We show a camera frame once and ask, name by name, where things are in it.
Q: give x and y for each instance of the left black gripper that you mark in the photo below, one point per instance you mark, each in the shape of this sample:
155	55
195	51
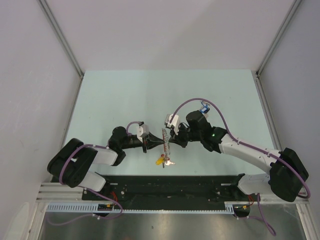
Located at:
150	141

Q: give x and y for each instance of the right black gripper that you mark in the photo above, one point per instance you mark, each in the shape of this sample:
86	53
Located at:
176	138

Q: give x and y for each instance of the red handled key organizer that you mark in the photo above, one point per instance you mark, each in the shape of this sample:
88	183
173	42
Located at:
166	145

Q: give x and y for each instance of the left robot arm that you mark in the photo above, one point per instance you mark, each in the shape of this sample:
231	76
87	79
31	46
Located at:
71	165

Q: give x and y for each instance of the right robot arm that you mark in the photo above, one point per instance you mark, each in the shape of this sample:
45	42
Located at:
283	171

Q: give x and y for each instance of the blue tagged key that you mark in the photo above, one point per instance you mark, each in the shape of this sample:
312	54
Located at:
205	108

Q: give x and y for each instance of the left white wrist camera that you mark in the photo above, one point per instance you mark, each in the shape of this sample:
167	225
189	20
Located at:
142	131

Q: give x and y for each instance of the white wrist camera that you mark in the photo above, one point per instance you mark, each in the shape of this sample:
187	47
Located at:
172	122
142	131

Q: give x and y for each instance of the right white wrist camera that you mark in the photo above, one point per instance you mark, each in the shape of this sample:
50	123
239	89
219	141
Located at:
172	122

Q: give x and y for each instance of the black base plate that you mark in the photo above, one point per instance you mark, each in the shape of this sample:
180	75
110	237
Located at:
172	193

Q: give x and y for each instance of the left aluminium frame post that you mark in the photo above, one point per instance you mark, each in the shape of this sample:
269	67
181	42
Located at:
55	26

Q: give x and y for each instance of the aluminium frame post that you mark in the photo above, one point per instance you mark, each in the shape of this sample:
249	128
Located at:
279	35
55	26

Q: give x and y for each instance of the right aluminium frame post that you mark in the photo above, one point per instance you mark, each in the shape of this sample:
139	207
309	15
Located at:
279	35

